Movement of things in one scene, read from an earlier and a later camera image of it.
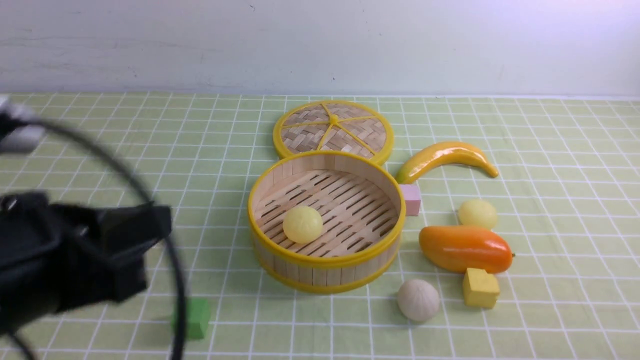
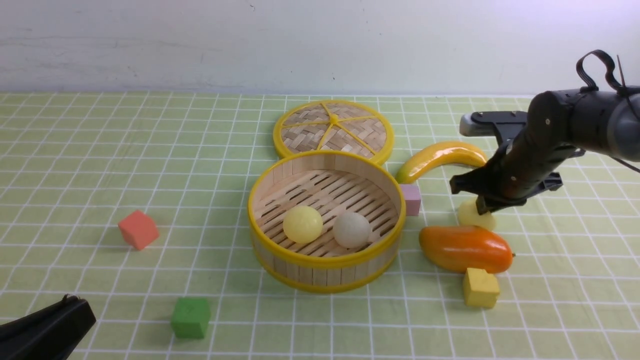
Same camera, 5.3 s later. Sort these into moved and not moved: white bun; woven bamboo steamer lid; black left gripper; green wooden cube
Moved: black left gripper; white bun
Not moved: woven bamboo steamer lid; green wooden cube
